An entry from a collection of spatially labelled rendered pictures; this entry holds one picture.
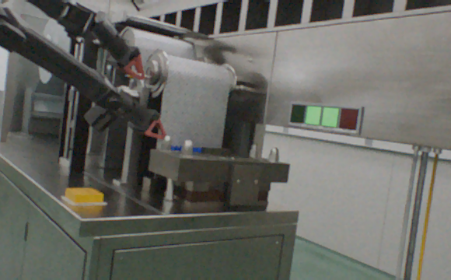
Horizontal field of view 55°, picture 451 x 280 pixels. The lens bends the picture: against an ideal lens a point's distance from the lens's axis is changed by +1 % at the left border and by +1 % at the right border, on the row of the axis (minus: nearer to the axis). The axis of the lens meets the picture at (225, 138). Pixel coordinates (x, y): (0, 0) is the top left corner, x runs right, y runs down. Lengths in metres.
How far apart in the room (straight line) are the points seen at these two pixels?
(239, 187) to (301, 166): 3.24
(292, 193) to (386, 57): 3.45
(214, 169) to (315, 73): 0.40
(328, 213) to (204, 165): 3.14
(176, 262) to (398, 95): 0.67
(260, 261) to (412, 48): 0.69
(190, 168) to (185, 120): 0.25
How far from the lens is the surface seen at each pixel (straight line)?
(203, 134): 1.36
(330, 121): 1.20
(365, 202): 3.96
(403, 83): 1.11
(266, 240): 1.27
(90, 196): 1.08
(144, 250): 1.04
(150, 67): 1.33
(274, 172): 1.31
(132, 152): 1.34
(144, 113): 1.22
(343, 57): 1.22
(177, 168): 1.10
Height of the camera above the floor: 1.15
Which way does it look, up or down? 3 degrees down
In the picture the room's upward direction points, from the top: 8 degrees clockwise
